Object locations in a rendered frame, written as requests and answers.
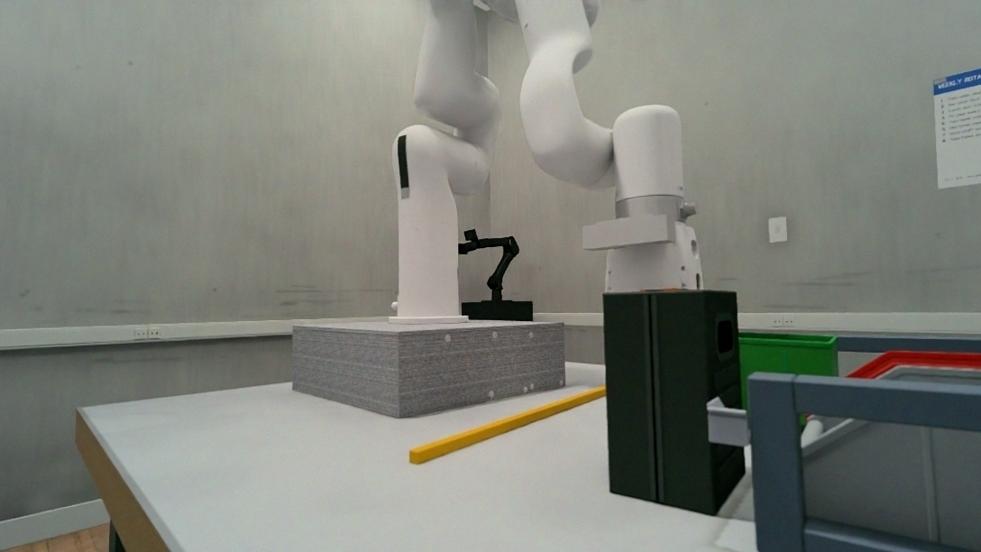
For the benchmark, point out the yellow long thin bar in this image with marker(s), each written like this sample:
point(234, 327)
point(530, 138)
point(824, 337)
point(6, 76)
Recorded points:
point(447, 445)

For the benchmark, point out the red open bin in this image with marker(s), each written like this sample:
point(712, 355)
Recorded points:
point(880, 365)

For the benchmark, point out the green bin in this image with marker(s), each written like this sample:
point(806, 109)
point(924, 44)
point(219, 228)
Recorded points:
point(812, 355)

